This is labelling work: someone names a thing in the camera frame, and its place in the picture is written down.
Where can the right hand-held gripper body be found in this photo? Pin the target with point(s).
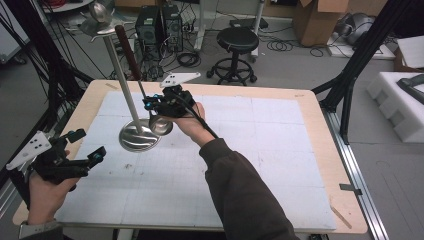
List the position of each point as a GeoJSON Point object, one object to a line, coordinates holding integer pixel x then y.
{"type": "Point", "coordinates": [175, 101]}

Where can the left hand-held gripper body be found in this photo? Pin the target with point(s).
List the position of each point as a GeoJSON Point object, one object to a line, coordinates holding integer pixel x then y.
{"type": "Point", "coordinates": [53, 163]}

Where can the steel utensil stand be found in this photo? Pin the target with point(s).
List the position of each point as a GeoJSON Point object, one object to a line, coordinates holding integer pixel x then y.
{"type": "Point", "coordinates": [123, 83]}

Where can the person's right hand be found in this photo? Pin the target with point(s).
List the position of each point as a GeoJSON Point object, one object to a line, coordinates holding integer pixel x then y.
{"type": "Point", "coordinates": [193, 128]}

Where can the person's left hand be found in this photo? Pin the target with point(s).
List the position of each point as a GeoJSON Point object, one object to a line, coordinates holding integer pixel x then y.
{"type": "Point", "coordinates": [43, 200]}

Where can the grey wristwatch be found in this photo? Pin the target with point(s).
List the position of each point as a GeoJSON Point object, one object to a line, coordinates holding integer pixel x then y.
{"type": "Point", "coordinates": [36, 229]}

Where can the black computer tower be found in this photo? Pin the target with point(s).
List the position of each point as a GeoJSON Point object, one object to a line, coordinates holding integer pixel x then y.
{"type": "Point", "coordinates": [146, 26]}
{"type": "Point", "coordinates": [172, 28]}

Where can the black round stool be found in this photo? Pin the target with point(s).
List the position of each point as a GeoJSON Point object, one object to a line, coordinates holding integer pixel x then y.
{"type": "Point", "coordinates": [237, 40]}

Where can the white grid mat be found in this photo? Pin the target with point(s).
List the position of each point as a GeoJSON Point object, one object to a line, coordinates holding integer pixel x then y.
{"type": "Point", "coordinates": [266, 150]}

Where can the black flat device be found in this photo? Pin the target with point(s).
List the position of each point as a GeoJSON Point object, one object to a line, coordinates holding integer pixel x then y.
{"type": "Point", "coordinates": [248, 23]}

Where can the open cardboard box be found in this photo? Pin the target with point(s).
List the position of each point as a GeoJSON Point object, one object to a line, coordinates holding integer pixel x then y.
{"type": "Point", "coordinates": [320, 23]}

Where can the dark tape strip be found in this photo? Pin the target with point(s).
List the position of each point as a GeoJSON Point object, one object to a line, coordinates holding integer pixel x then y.
{"type": "Point", "coordinates": [350, 189]}

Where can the white flat board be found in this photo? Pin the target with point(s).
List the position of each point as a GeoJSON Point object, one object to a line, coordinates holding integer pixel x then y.
{"type": "Point", "coordinates": [366, 53]}

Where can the grey round appliance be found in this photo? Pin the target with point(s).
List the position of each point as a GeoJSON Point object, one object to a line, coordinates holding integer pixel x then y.
{"type": "Point", "coordinates": [358, 26]}

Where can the tan tape strip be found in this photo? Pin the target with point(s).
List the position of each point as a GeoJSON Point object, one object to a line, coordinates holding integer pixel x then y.
{"type": "Point", "coordinates": [340, 216]}

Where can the white foam block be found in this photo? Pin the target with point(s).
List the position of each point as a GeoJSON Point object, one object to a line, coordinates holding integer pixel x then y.
{"type": "Point", "coordinates": [393, 113]}

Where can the low cardboard box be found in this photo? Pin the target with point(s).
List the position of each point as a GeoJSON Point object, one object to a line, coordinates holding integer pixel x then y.
{"type": "Point", "coordinates": [397, 65]}

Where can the dark grey tool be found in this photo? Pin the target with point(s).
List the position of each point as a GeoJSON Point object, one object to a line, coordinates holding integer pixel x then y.
{"type": "Point", "coordinates": [411, 86]}

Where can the black metal frame post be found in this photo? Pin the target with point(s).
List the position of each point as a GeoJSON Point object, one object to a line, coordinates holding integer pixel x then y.
{"type": "Point", "coordinates": [350, 71]}

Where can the aluminium rail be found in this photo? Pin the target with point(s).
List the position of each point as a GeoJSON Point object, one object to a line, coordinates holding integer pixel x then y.
{"type": "Point", "coordinates": [360, 186]}

